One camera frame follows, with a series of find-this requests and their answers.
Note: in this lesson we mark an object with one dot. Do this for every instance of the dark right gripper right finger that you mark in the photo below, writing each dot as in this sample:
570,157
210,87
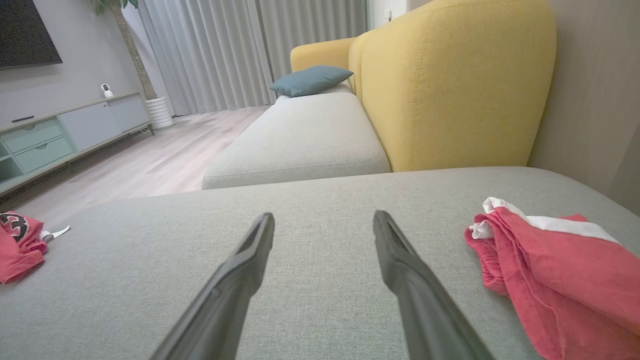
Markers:
420,300

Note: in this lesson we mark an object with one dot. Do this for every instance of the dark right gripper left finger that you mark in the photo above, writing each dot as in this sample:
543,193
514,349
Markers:
230,295

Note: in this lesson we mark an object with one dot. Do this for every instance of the red shorts with white trim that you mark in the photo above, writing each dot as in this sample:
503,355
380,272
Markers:
565,280

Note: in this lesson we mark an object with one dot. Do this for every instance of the red jersey with number print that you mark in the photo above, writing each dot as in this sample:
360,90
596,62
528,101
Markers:
17,250

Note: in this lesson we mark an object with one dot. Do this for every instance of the yellow and grey sofa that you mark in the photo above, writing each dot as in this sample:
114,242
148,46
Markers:
325,200

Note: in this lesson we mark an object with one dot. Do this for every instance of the grey sofa seat cushion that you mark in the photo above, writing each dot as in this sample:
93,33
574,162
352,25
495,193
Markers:
300,140

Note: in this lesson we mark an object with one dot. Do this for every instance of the white ribbed planter pot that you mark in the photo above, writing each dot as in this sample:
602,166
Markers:
160,112

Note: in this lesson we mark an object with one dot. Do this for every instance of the yellow sofa backrest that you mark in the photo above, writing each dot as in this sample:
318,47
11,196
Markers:
450,85

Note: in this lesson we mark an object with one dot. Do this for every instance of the pale green TV cabinet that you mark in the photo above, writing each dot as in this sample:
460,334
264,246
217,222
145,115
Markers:
85,127

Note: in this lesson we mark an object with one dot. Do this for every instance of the teal throw pillow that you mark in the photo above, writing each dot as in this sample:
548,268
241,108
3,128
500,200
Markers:
310,81

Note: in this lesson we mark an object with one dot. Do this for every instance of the grey pleated curtains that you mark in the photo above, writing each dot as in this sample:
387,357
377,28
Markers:
225,50

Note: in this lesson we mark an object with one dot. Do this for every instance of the indoor tree plant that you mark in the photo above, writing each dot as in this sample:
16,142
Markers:
132,50

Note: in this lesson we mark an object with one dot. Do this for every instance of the black remote control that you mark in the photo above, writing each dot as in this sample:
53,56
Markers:
22,119

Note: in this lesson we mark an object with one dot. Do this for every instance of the small white security camera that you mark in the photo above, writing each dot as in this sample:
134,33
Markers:
107,91

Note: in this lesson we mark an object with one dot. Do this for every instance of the black wall television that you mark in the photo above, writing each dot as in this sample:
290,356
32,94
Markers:
25,30

